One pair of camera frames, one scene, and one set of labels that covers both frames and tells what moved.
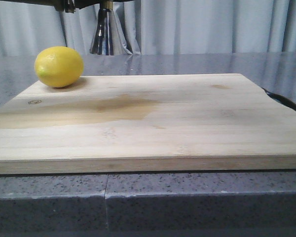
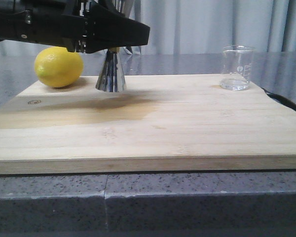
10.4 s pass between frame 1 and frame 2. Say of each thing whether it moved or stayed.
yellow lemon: stayed
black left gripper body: moved
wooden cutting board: stayed
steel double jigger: moved
